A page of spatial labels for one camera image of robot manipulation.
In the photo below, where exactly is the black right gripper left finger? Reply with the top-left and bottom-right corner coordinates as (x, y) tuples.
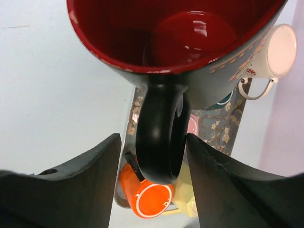
(0, 133), (121, 228)

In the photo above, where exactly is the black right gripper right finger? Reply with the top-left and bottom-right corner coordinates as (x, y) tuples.
(186, 134), (304, 228)

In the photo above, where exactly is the black mug orange trim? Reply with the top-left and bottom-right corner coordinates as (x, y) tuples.
(67, 0), (286, 185)

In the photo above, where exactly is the cream mug with script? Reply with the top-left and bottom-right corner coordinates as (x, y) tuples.
(238, 24), (297, 100)

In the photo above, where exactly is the yellow faceted mug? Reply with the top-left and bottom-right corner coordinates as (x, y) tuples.
(162, 162), (198, 217)

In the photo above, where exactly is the pink faceted mug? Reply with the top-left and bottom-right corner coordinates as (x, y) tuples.
(187, 114), (199, 136)

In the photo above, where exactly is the dark green faceted mug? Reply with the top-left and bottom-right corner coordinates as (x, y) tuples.
(207, 91), (234, 111)

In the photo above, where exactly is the floral patterned serving tray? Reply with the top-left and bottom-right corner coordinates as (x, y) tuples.
(114, 78), (253, 209)

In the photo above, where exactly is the orange mug black handle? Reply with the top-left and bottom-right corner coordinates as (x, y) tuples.
(118, 152), (174, 219)

